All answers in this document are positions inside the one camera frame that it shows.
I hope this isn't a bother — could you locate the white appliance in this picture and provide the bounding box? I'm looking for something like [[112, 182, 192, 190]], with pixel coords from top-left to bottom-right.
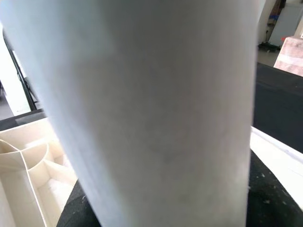
[[269, 4, 303, 48]]

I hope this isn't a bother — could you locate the white plastic table leg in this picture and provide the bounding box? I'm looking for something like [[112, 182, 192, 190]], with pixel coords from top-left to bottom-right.
[[0, 0, 269, 227]]

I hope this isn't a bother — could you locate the white plastic children table top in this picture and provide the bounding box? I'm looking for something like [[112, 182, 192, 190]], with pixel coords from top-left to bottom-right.
[[0, 117, 303, 227]]

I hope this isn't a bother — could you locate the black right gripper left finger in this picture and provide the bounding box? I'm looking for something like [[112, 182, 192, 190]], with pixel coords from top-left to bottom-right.
[[56, 179, 102, 227]]

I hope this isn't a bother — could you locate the pink tablecloth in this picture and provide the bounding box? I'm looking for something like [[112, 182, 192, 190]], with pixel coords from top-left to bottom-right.
[[273, 36, 303, 78]]

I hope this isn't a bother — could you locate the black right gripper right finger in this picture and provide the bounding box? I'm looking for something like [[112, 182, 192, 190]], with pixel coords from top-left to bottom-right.
[[246, 150, 303, 227]]

